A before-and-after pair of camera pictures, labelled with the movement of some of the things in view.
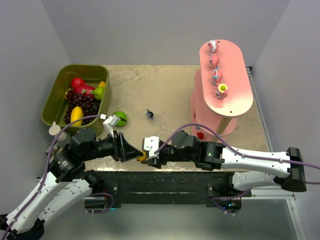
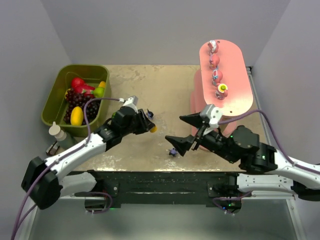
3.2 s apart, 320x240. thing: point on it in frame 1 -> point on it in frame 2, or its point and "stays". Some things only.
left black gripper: x=116 y=146 -> x=144 y=121
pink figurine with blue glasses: x=217 y=77 stays
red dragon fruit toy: x=79 y=83 stays
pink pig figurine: x=214 y=61 stays
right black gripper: x=160 y=155 -> x=200 y=136
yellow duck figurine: x=143 y=158 -> x=154 y=129
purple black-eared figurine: x=150 y=115 stays
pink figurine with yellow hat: x=221 y=91 stays
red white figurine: x=213 y=46 stays
